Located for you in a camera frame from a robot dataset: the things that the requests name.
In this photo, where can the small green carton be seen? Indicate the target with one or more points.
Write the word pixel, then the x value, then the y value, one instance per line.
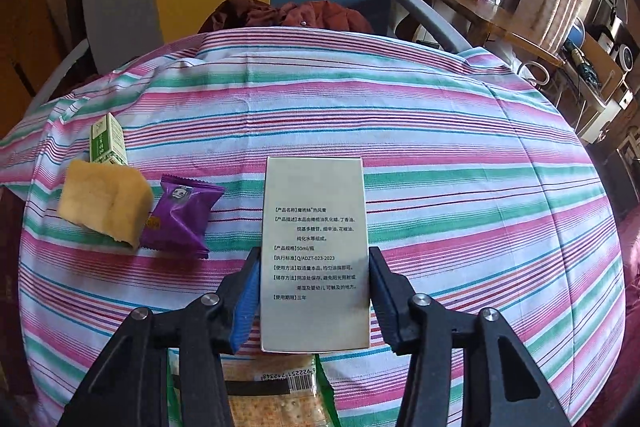
pixel 106 142

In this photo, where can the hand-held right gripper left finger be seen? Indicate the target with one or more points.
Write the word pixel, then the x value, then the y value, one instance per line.
pixel 245 302

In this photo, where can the yellow sponge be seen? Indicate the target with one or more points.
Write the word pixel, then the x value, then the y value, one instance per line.
pixel 100 202

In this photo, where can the beige printed box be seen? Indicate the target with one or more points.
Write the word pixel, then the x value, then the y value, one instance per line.
pixel 315 187

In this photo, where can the dark red blanket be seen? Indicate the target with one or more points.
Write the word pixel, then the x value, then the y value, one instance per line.
pixel 630 247

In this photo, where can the dark red garment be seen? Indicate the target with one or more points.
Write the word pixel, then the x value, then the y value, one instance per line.
pixel 300 14

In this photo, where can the purple snack packet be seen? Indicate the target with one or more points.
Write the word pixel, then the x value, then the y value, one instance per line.
pixel 177 222

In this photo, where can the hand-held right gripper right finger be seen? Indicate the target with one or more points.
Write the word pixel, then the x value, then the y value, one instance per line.
pixel 384 302

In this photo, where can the white cabinet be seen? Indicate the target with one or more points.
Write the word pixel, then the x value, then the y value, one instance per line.
pixel 595 119

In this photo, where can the cardboard box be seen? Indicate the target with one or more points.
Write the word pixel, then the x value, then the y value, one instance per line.
pixel 600 57

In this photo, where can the green cracker packet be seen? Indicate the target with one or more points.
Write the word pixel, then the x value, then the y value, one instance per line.
pixel 275 402

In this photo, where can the wooden desk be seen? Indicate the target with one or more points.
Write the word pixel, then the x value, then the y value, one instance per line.
pixel 500 24

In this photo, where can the striped pink green cloth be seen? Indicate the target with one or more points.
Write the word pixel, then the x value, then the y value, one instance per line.
pixel 450 157

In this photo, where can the white round stand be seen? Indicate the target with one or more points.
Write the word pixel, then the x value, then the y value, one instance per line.
pixel 535 64

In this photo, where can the black appliance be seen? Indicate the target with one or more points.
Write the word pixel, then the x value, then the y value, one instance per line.
pixel 607 22

